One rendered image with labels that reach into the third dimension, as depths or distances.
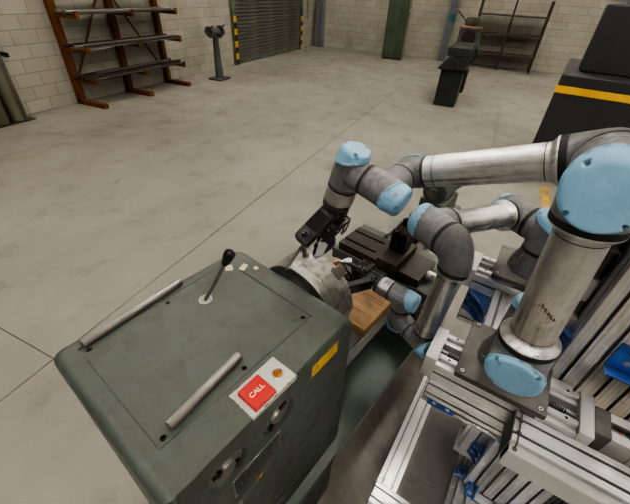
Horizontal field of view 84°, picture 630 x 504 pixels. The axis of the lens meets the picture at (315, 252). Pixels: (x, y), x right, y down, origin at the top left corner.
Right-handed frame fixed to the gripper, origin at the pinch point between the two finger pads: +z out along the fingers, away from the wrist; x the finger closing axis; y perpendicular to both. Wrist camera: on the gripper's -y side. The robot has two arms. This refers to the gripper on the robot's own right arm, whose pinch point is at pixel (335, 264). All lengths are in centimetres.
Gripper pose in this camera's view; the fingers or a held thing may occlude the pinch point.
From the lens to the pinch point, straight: 140.1
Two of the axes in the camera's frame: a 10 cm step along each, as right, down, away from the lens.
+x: 0.5, -8.0, -6.0
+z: -7.6, -4.2, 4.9
